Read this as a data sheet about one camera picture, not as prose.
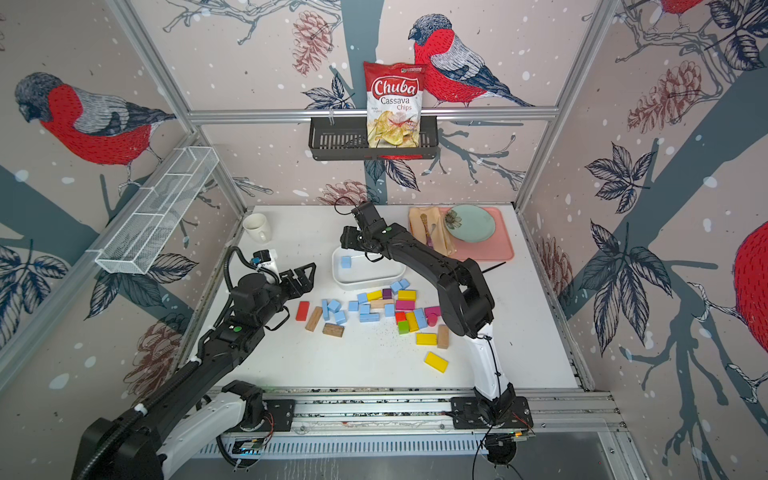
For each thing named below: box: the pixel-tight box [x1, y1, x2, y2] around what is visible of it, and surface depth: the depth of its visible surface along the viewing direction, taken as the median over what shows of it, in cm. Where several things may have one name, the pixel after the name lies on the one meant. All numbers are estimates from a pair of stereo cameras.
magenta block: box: [396, 300, 415, 310], surface depth 94 cm
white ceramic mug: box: [243, 213, 272, 244], surface depth 106 cm
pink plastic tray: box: [440, 207, 514, 261], surface depth 109 cm
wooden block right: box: [437, 324, 449, 349], surface depth 87 cm
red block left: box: [295, 301, 310, 321], surface depth 93 cm
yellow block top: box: [397, 290, 417, 301], surface depth 97 cm
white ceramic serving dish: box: [332, 247, 406, 291], surface depth 97 cm
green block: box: [398, 320, 410, 335], surface depth 90 cm
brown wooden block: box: [322, 322, 345, 338], surface depth 90 cm
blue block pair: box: [321, 299, 347, 325], surface depth 92 cm
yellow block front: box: [424, 351, 449, 374], surface depth 84 cm
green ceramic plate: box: [445, 204, 496, 243], surface depth 116 cm
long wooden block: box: [305, 306, 323, 332], surface depth 92 cm
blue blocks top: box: [390, 278, 411, 294], surface depth 97 cm
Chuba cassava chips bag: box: [363, 61, 426, 149], surface depth 87 cm
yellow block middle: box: [415, 333, 438, 346], surface depth 89 cm
